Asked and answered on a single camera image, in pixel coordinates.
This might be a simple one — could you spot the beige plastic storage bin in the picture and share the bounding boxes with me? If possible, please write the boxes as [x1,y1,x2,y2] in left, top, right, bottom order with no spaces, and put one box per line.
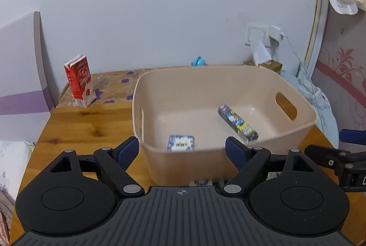
[132,66,317,186]

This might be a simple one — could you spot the light blue bedding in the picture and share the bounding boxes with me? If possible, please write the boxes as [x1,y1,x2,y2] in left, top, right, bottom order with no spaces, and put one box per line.
[280,68,339,149]

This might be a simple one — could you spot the white charger cable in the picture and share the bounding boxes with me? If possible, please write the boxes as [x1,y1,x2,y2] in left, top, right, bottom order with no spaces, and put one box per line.
[284,34,323,109]

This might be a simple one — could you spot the blue white porcelain-pattern box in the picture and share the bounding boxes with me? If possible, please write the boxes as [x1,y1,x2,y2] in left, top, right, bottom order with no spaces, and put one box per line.
[167,134,195,152]

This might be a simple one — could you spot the colourful cartoon long box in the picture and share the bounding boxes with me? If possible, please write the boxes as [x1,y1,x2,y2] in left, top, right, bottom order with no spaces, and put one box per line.
[218,105,259,143]

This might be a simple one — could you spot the white charger plug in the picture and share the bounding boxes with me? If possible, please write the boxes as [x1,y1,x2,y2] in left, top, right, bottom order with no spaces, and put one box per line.
[269,25,286,43]

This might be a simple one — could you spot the blue toy figure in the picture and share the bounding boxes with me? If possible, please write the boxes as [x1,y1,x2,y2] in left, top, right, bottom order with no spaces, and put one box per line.
[191,56,207,67]

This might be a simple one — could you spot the cream headboard frame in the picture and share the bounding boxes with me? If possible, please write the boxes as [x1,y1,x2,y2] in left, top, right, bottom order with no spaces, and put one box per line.
[304,0,329,76]

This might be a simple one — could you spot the white purple board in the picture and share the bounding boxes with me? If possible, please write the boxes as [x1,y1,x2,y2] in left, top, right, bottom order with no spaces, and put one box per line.
[1,11,54,143]

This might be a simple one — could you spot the white wall socket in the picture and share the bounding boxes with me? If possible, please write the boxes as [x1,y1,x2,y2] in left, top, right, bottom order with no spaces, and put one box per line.
[245,22,271,48]

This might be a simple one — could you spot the gold tissue box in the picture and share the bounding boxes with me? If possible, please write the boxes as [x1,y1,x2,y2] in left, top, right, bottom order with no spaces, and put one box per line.
[242,40,284,75]

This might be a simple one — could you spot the red milk carton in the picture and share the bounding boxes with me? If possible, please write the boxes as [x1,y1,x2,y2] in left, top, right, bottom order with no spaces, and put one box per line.
[64,55,96,108]

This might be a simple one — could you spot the white small box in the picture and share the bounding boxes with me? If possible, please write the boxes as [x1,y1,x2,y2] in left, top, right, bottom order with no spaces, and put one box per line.
[189,180,213,187]

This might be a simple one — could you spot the floral patterned table mat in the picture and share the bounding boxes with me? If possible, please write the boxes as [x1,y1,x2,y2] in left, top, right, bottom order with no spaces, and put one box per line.
[55,68,164,108]

